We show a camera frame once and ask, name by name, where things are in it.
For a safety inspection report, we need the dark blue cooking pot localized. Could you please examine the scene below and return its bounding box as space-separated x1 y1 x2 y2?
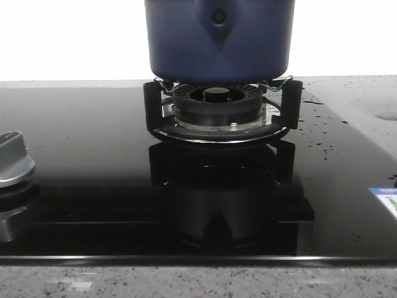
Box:
145 0 295 84

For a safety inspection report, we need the black pot support grate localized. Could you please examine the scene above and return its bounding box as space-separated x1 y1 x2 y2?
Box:
143 76 303 144

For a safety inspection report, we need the black round gas burner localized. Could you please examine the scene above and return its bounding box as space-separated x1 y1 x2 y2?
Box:
161 84 267 130

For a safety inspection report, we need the black glass stove top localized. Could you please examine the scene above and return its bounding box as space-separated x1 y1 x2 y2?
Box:
1 88 396 266

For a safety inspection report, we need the silver stove control knob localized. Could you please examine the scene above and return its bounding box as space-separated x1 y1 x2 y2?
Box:
1 132 35 188

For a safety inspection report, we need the blue energy label sticker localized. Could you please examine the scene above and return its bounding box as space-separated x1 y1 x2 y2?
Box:
368 187 397 219

